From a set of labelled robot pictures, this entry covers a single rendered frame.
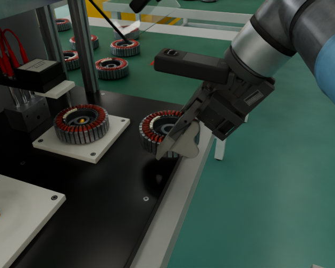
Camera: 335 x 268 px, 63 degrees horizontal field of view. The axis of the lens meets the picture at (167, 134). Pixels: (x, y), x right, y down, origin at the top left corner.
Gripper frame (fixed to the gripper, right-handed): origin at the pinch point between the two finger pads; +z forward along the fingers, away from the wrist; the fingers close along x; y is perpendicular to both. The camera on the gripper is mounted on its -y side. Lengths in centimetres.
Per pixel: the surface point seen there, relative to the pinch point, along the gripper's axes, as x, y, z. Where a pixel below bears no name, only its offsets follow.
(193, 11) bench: 134, -23, 23
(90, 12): 324, -166, 177
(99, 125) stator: -0.2, -11.8, 8.8
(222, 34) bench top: 92, -1, 9
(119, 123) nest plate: 5.8, -9.3, 10.9
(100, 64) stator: 34.1, -27.9, 22.2
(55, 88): -0.1, -23.0, 7.8
